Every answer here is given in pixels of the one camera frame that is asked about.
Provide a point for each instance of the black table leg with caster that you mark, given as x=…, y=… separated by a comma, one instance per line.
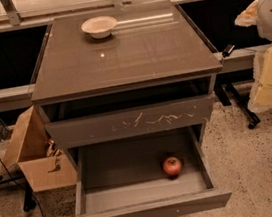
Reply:
x=222, y=88

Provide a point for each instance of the black stand foot left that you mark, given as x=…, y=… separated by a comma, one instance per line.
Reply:
x=29, y=202

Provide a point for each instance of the small black device on rail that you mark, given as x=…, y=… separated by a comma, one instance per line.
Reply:
x=228, y=50

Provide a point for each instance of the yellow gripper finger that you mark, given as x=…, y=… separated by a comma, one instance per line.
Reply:
x=248, y=17
x=261, y=90

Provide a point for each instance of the cardboard box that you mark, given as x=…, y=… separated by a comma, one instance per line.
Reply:
x=31, y=149

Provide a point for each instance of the scratched grey middle drawer front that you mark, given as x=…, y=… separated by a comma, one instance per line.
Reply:
x=125, y=123

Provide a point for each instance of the open grey lower drawer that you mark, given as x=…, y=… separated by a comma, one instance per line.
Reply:
x=125, y=178

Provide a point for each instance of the white bowl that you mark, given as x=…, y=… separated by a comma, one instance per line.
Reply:
x=99, y=27

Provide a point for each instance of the red apple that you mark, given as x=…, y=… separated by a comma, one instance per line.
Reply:
x=172, y=166

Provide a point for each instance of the grey drawer cabinet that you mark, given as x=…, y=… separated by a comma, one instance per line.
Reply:
x=152, y=56

